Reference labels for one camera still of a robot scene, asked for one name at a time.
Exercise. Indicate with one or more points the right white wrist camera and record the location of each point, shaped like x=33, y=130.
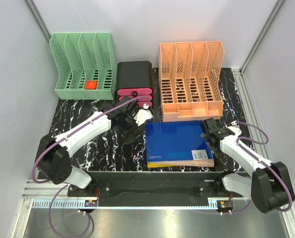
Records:
x=234, y=127

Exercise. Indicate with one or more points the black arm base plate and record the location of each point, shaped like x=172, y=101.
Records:
x=104, y=188

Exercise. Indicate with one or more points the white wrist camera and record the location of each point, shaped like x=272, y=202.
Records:
x=234, y=127
x=144, y=114

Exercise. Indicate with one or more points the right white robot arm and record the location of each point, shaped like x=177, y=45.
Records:
x=268, y=184

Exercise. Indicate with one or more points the black drawer cabinet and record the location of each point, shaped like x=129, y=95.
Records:
x=134, y=74

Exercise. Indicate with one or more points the yellow folder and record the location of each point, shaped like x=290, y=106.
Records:
x=152, y=165

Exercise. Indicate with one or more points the black marble desk mat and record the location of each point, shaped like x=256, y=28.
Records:
x=108, y=152

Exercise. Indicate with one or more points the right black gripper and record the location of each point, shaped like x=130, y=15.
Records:
x=215, y=150

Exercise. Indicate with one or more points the pink drawer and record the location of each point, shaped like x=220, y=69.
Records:
x=134, y=92
x=141, y=104
x=144, y=98

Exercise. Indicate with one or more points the red square eraser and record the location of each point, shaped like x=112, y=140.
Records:
x=91, y=85

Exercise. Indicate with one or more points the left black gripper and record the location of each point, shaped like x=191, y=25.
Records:
x=128, y=135

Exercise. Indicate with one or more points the blue folder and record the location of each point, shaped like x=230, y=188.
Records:
x=176, y=141

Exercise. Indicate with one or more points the pink folder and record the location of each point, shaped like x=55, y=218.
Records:
x=187, y=163

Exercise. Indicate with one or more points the green file organizer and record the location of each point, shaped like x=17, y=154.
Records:
x=81, y=57

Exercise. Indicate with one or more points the pink top drawer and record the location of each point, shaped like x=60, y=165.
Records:
x=134, y=92

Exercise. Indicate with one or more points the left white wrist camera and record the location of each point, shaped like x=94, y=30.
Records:
x=144, y=114

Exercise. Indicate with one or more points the pink bottom drawer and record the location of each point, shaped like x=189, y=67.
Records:
x=141, y=104

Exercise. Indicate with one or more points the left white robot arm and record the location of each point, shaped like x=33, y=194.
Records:
x=54, y=154

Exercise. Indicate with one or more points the orange file organizer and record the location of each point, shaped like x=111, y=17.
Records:
x=189, y=75

